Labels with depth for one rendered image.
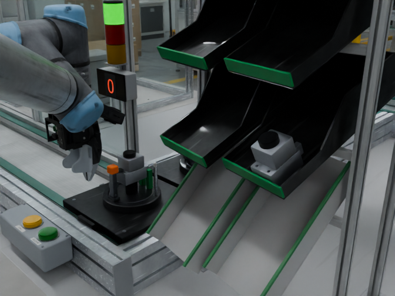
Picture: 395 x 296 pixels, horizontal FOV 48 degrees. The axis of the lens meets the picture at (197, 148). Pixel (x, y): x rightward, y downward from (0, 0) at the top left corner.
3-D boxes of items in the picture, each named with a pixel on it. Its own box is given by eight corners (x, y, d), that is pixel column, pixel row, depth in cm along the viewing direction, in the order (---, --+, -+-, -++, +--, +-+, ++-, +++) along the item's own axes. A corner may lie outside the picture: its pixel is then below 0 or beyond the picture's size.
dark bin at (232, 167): (284, 200, 63) (271, 162, 59) (225, 168, 73) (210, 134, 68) (399, 91, 72) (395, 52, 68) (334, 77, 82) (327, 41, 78)
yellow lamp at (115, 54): (114, 65, 114) (113, 46, 112) (103, 62, 117) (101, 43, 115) (130, 62, 117) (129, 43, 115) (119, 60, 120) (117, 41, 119)
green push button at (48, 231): (44, 246, 93) (43, 238, 92) (35, 239, 95) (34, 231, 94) (62, 238, 95) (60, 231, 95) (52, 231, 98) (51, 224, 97)
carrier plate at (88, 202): (123, 246, 93) (122, 238, 92) (63, 207, 108) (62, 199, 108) (201, 206, 109) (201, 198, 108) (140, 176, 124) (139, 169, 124)
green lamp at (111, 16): (111, 24, 110) (110, 4, 108) (100, 23, 113) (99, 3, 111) (128, 23, 113) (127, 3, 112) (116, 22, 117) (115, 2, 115)
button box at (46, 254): (44, 273, 93) (40, 248, 90) (1, 234, 106) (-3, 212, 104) (74, 259, 97) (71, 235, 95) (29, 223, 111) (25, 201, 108)
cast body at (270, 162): (275, 191, 64) (263, 155, 60) (254, 180, 67) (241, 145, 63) (313, 156, 67) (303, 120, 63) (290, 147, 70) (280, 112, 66)
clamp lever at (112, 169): (113, 198, 102) (111, 168, 99) (107, 195, 103) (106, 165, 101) (125, 193, 104) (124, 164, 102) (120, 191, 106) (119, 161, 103)
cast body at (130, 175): (126, 186, 102) (124, 158, 100) (114, 180, 105) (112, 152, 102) (153, 175, 108) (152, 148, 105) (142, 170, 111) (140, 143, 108)
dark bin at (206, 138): (206, 169, 72) (190, 134, 68) (164, 145, 82) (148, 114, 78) (317, 77, 82) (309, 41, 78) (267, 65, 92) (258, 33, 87)
